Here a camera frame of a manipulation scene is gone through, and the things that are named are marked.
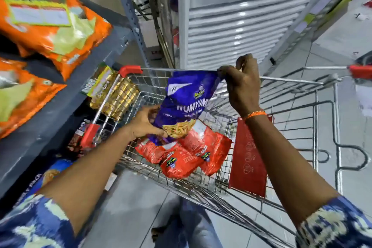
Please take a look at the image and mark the person's right hand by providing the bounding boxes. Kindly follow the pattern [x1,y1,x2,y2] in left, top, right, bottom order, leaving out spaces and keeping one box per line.
[217,54,264,118]

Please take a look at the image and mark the person's left hand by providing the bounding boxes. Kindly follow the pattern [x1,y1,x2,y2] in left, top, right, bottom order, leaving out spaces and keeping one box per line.
[128,105,168,142]

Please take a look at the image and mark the purple snack packet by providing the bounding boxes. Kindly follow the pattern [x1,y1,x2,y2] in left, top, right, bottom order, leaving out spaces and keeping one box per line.
[148,70,222,146]

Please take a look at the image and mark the person's right forearm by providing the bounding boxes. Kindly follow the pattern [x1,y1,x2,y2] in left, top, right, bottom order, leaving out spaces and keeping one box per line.
[244,113,341,228]

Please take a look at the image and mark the person's left forearm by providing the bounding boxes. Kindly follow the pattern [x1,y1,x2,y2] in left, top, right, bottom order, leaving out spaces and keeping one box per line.
[37,124,138,236]

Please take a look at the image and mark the white slatted panel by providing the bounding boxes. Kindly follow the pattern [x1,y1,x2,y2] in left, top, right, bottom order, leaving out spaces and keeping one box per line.
[177,0,349,71]

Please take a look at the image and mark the gold snack packet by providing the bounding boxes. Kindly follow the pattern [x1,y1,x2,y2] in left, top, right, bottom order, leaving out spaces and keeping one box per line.
[81,65,140,122]

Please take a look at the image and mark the orange thread wristband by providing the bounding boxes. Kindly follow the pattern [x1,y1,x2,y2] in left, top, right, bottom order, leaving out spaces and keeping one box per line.
[244,110,268,121]

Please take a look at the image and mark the large red snack packet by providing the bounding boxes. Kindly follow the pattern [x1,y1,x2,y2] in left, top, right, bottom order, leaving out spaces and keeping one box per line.
[179,119,233,176]

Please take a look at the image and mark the dark red packet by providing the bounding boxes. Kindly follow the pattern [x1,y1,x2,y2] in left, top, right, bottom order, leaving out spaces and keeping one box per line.
[66,119,94,157]

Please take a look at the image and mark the red cart seat flap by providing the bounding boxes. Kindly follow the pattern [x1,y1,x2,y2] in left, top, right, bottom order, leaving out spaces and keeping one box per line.
[228,115,274,198]

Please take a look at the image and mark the blue jeans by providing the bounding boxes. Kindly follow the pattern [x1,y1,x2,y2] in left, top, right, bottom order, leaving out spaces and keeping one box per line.
[151,198,224,248]

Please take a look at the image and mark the grey metal shelf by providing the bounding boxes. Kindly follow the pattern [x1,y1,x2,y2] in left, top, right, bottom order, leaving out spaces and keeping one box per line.
[0,0,137,199]

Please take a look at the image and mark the blue snack packet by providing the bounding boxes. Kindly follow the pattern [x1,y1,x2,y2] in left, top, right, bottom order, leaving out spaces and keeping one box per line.
[13,158,74,208]

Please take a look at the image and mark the orange snack packet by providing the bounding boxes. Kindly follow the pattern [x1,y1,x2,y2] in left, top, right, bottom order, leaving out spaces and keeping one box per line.
[0,57,67,140]
[0,0,113,82]

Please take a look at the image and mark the blue patterned shirt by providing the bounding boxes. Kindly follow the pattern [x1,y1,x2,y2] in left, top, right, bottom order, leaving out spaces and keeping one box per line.
[0,194,372,248]

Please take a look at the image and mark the metal wire shopping cart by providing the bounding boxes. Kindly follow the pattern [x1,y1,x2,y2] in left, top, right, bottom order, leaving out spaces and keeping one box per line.
[80,65,372,248]

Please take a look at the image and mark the metal rack rail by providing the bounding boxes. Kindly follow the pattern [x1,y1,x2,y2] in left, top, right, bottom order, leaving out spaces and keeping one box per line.
[142,0,176,69]

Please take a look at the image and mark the grey perforated shelf post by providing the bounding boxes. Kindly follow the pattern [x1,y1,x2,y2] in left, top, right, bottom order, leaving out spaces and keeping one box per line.
[108,0,152,69]

